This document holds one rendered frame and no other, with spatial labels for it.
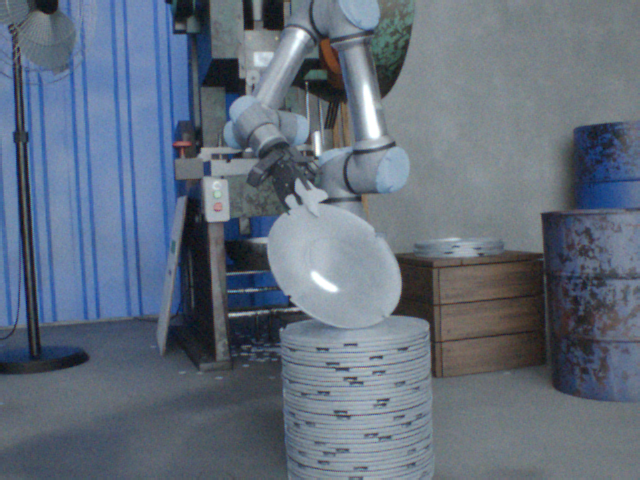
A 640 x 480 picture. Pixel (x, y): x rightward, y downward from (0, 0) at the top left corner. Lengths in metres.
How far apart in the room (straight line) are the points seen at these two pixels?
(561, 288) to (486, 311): 0.36
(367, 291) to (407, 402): 0.24
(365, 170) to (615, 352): 0.78
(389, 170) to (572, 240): 0.50
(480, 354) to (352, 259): 0.94
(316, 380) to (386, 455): 0.19
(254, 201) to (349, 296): 1.22
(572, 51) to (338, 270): 3.62
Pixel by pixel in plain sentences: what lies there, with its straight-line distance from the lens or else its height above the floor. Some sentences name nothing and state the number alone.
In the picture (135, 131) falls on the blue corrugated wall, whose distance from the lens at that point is 4.03.
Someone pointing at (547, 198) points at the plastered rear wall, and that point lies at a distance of 4.81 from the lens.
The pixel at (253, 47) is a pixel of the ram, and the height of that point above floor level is 1.11.
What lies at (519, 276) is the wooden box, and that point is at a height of 0.28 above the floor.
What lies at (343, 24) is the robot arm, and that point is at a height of 0.98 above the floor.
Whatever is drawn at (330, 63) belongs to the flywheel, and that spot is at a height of 1.10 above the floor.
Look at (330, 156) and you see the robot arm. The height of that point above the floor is 0.66.
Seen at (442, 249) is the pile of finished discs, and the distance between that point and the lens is 2.46.
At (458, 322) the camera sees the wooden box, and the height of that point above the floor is 0.16.
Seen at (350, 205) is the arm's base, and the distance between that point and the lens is 2.15.
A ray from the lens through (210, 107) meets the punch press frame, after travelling 3.12.
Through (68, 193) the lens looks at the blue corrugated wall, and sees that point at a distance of 4.00.
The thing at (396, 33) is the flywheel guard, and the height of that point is 1.11.
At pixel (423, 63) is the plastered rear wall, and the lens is 4.50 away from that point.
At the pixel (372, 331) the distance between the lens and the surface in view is 1.50.
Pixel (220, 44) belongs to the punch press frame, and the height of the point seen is 1.11.
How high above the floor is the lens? 0.54
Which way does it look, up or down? 3 degrees down
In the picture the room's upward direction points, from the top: 3 degrees counter-clockwise
